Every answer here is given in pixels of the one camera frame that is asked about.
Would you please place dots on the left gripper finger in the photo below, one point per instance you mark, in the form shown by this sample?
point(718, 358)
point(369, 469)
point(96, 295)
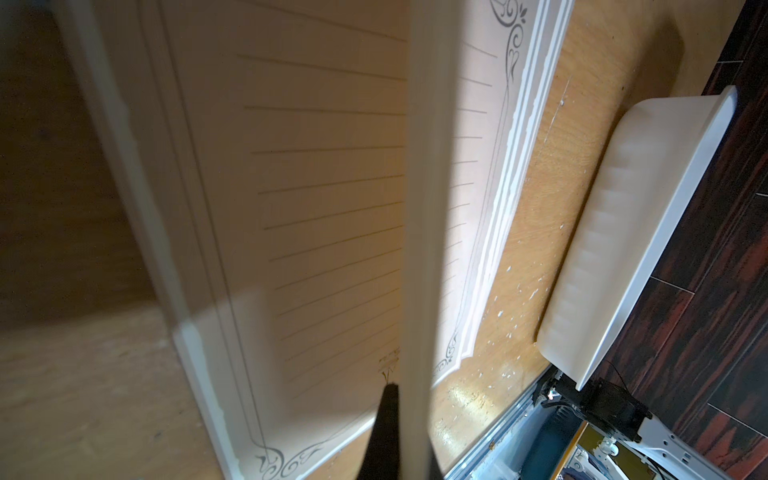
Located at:
point(382, 456)

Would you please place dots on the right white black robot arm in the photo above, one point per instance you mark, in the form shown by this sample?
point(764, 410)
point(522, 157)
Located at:
point(622, 420)

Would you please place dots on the front aluminium rail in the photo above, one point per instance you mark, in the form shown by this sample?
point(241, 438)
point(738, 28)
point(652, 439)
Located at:
point(501, 450)

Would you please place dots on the white plastic storage tray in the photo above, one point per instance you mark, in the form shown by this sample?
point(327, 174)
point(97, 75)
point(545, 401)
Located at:
point(654, 162)

